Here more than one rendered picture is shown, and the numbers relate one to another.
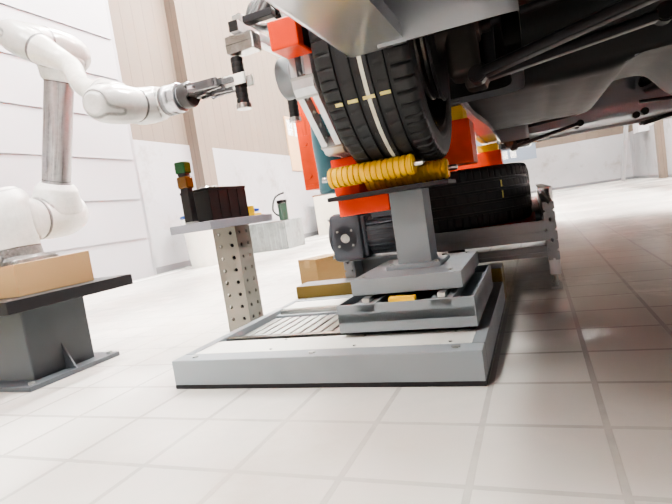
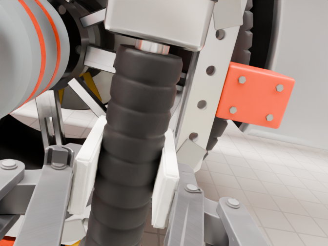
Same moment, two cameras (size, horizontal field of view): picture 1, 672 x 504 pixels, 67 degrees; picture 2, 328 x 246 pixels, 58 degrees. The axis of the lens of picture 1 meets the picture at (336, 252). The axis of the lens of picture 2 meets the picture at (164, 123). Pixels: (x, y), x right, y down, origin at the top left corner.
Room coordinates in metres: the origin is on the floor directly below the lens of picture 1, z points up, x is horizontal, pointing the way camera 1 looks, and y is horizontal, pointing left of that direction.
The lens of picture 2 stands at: (1.55, 0.35, 0.91)
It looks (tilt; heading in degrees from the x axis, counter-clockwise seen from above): 17 degrees down; 242
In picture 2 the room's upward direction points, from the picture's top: 13 degrees clockwise
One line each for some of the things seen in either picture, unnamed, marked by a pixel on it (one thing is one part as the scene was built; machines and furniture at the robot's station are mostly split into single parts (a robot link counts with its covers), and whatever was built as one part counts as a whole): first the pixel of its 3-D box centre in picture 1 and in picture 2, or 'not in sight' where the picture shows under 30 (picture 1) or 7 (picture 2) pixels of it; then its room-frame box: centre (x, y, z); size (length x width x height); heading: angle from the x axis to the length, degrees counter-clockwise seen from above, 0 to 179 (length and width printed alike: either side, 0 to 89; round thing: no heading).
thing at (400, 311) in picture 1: (423, 294); not in sight; (1.49, -0.24, 0.13); 0.50 x 0.36 x 0.10; 158
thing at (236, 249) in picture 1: (239, 280); not in sight; (1.94, 0.39, 0.21); 0.10 x 0.10 x 0.42; 68
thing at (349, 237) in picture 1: (390, 247); not in sight; (1.84, -0.20, 0.26); 0.42 x 0.18 x 0.35; 68
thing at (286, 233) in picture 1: (269, 221); not in sight; (7.60, 0.92, 0.42); 0.88 x 0.71 x 0.84; 67
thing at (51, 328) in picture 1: (34, 332); not in sight; (1.80, 1.12, 0.15); 0.50 x 0.50 x 0.30; 68
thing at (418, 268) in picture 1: (414, 232); not in sight; (1.49, -0.24, 0.32); 0.40 x 0.30 x 0.28; 158
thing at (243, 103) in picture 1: (240, 81); (128, 166); (1.49, 0.20, 0.83); 0.04 x 0.04 x 0.16
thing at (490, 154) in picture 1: (464, 154); not in sight; (3.79, -1.06, 0.69); 0.52 x 0.17 x 0.35; 68
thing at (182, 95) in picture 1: (195, 93); not in sight; (1.55, 0.35, 0.83); 0.09 x 0.08 x 0.07; 68
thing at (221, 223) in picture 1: (225, 223); not in sight; (1.91, 0.40, 0.44); 0.43 x 0.17 x 0.03; 158
